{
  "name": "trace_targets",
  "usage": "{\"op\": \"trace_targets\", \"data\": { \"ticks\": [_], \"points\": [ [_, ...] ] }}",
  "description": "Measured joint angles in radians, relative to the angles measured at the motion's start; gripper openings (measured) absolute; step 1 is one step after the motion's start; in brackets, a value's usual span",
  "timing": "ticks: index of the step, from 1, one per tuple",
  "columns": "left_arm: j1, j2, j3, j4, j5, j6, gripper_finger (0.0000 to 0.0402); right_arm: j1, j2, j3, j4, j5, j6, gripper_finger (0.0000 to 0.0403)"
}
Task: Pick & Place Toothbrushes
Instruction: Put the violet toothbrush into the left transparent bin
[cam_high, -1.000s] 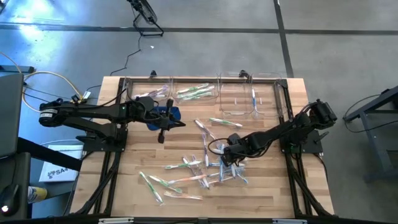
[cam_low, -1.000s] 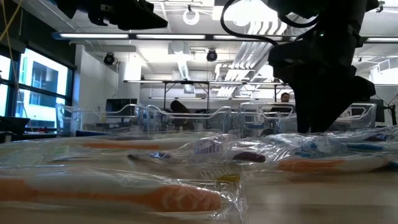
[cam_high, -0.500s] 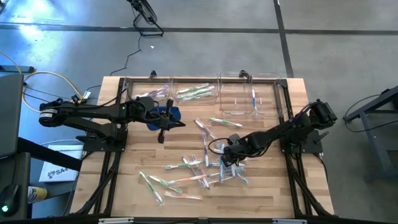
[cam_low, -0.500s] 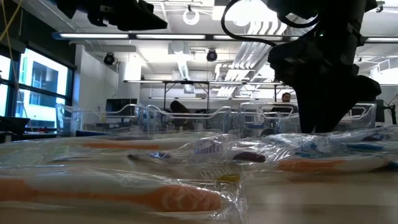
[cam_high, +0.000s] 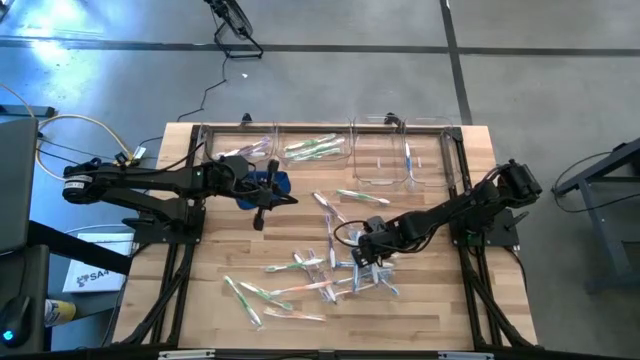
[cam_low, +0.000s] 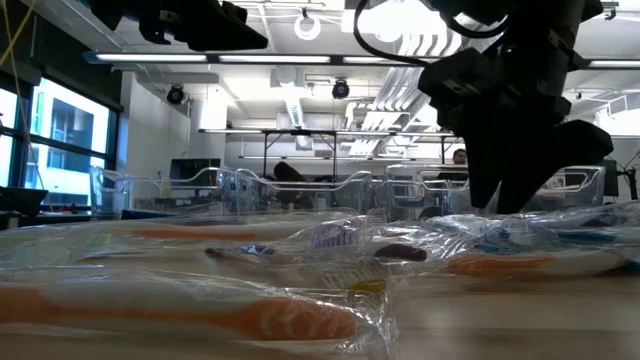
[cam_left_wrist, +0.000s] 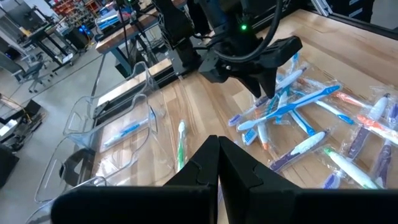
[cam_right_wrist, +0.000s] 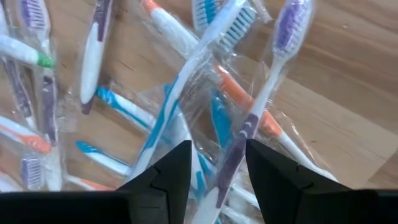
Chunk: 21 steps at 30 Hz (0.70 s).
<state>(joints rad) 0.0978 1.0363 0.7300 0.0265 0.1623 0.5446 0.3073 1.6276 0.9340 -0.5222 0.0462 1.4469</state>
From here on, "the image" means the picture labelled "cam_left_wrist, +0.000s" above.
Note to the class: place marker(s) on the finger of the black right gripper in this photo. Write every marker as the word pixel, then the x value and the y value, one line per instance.
pixel 255 84
pixel 270 82

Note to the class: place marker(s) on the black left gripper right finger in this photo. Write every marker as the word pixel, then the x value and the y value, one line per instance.
pixel 264 205

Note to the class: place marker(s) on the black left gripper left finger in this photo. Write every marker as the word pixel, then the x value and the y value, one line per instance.
pixel 186 202

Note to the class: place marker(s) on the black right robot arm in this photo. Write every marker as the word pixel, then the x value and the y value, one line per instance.
pixel 177 25

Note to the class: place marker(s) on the blue white wrapped toothbrush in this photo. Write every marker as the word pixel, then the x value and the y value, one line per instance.
pixel 250 137
pixel 293 62
pixel 303 123
pixel 289 107
pixel 127 130
pixel 335 113

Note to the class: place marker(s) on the orange white wrapped toothbrush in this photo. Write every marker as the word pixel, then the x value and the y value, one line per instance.
pixel 348 99
pixel 263 137
pixel 370 122

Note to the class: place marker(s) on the wooden top workbench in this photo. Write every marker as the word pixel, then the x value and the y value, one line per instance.
pixel 130 31

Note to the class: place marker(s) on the shelf with orange bins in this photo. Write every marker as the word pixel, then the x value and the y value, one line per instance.
pixel 77 9

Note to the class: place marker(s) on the black floor equipment box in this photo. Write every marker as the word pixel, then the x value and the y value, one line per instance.
pixel 18 124

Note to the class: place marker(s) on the black desk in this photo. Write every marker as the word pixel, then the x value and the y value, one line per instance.
pixel 46 40

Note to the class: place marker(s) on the grey office chair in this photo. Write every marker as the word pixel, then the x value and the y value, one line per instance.
pixel 31 74

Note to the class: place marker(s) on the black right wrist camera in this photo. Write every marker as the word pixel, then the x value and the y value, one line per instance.
pixel 284 46

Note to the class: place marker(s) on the black table frame rail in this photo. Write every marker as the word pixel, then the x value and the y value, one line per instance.
pixel 136 90
pixel 351 18

